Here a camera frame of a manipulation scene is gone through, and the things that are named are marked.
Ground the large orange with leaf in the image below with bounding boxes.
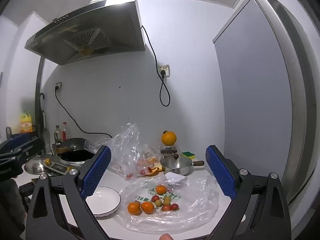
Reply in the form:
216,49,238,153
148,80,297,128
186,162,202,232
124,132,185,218
161,130,177,145

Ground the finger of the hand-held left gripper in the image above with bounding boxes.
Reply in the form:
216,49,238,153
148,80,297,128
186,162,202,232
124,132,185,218
0,133,38,150
0,138,46,159

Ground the steel range hood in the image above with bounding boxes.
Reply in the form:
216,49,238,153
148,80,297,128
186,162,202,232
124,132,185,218
24,0,147,66

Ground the yellow detergent bottle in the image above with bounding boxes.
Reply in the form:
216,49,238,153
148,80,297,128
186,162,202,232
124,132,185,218
20,112,34,133

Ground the black umbrella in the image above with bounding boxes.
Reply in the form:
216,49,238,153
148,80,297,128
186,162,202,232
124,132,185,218
39,93,48,153

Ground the clear crumpled plastic bag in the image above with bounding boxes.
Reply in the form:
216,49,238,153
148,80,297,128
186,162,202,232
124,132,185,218
84,123,165,180

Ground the black cooker cable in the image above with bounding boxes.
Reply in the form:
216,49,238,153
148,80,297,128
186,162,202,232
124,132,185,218
55,86,113,138

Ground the dark oil bottle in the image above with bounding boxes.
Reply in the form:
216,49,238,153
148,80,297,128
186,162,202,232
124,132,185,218
54,125,62,145

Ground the black range hood cable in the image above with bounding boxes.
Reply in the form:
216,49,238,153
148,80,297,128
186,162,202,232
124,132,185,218
141,25,171,107

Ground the grey refrigerator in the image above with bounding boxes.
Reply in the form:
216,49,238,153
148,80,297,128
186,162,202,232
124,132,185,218
212,0,320,205

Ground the green printed plastic bag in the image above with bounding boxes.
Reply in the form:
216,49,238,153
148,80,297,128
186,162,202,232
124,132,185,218
120,172,220,235

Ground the black wok with wooden handle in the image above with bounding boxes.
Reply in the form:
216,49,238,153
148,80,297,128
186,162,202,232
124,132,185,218
54,137,88,155

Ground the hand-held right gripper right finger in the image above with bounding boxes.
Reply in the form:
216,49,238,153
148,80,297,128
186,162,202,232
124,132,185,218
205,145,292,240

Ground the orange peel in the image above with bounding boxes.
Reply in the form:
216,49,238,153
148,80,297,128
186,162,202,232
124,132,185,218
146,164,164,176

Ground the clear box of cherries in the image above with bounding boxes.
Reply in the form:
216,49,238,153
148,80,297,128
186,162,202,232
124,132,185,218
159,145,178,155

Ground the silver induction cooker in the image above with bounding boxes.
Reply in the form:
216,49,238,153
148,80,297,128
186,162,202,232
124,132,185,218
44,150,97,174

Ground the person's left forearm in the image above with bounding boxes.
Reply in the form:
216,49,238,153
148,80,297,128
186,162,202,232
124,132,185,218
0,177,27,233

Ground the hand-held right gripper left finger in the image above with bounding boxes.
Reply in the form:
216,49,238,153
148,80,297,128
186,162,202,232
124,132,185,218
25,145,112,240

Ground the grey vertical pipe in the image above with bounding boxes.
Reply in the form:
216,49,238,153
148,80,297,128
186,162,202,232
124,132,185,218
35,56,45,133

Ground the white plate with dark rim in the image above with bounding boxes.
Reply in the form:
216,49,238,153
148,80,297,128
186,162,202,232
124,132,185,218
85,187,121,217

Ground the steel pot lid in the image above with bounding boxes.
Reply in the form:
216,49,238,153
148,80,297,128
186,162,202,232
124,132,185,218
24,155,54,175

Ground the small steel pot wooden handle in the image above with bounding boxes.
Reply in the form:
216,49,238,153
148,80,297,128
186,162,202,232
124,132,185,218
160,154,205,176

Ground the black storage rack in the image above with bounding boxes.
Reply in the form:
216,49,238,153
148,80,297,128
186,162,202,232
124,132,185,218
5,127,38,143

